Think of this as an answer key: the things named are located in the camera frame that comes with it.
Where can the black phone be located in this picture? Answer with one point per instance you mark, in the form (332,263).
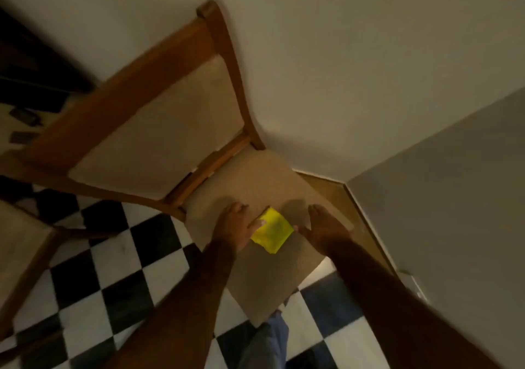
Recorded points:
(25,116)

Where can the person's left hand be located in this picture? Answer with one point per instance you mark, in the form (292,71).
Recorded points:
(231,227)

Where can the wooden chair with beige cushion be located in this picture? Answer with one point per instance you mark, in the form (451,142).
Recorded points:
(20,258)
(176,143)

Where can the yellow cloth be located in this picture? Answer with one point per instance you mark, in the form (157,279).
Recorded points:
(272,230)

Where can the person's right forearm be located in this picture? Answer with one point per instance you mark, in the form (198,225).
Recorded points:
(393,311)

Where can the dark flat device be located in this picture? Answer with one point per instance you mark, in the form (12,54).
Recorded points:
(22,137)

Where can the person's blue jeans leg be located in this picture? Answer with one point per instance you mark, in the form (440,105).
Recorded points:
(264,344)

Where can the dark wooden table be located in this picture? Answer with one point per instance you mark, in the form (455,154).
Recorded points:
(37,73)

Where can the person's left forearm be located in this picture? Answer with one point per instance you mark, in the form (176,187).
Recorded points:
(180,315)

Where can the person's right hand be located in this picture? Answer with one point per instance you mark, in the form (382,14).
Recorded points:
(326,227)

